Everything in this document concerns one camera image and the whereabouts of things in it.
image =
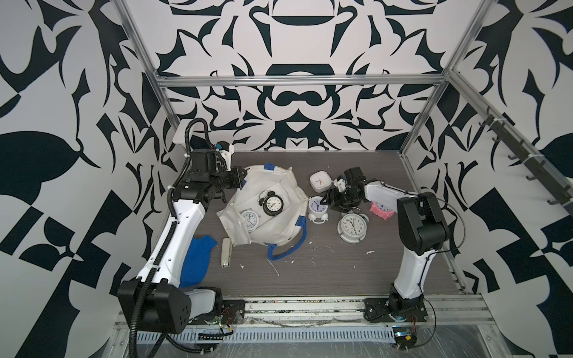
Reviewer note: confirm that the white slotted cable duct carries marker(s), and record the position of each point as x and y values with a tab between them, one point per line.
288	335

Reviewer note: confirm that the blue cloth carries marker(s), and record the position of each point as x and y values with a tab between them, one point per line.
197	261

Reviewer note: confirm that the small black twin-bell clock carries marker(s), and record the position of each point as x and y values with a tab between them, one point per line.
271	203

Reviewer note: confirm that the pink alarm clock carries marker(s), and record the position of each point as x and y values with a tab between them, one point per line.
381	211

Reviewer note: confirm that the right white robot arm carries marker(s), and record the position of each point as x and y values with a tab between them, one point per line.
422	229

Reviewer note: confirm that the small beige stapler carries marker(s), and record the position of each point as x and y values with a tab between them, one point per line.
226	252

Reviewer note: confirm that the white square alarm clock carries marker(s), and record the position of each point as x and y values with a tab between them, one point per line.
320	181

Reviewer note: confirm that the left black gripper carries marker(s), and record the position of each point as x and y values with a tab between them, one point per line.
236	175

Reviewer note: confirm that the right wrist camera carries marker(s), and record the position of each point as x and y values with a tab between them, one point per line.
341	184

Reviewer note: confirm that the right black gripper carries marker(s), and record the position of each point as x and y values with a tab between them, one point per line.
333	196

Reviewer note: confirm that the small white alarm clock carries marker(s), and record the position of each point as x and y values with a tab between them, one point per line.
252	220

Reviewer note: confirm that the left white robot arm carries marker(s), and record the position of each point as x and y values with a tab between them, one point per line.
153	300

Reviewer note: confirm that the white round alarm clock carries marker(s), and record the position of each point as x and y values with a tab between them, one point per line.
352	227

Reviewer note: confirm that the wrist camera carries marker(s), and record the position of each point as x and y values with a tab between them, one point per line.
341	184
226	150

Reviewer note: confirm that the white desk lamp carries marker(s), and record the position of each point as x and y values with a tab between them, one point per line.
179	136

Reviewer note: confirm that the white blue-faced alarm clock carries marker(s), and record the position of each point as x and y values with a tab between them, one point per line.
317	212

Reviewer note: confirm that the white canvas bag blue handles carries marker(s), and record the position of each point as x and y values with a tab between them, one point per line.
283	234

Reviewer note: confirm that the grey wall hook rail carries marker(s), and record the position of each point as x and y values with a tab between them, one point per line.
523	151

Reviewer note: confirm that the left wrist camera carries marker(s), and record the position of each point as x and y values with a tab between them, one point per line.
226	150

